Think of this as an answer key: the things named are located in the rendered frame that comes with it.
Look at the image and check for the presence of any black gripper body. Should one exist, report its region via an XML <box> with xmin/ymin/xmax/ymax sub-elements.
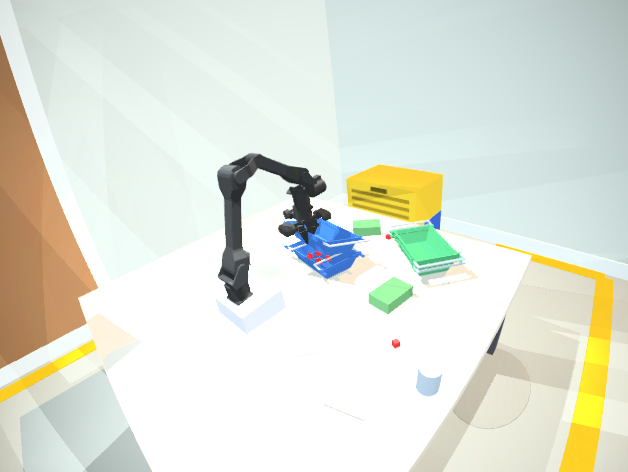
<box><xmin>278</xmin><ymin>203</ymin><xmax>331</xmax><ymax>237</ymax></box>

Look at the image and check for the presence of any pale blue cylinder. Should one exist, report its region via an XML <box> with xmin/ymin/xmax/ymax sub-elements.
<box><xmin>416</xmin><ymin>358</ymin><xmax>444</xmax><ymax>397</ymax></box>

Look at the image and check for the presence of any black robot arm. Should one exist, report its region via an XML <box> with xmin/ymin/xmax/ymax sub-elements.
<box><xmin>217</xmin><ymin>153</ymin><xmax>327</xmax><ymax>306</ymax></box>

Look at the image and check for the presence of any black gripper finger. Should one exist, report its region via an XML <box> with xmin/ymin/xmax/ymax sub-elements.
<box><xmin>296</xmin><ymin>229</ymin><xmax>309</xmax><ymax>244</ymax></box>
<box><xmin>305</xmin><ymin>223</ymin><xmax>320</xmax><ymax>235</ymax></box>

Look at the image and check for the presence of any green block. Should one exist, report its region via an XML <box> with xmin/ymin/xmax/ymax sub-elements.
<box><xmin>368</xmin><ymin>276</ymin><xmax>413</xmax><ymax>314</ymax></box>
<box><xmin>353</xmin><ymin>219</ymin><xmax>381</xmax><ymax>236</ymax></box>

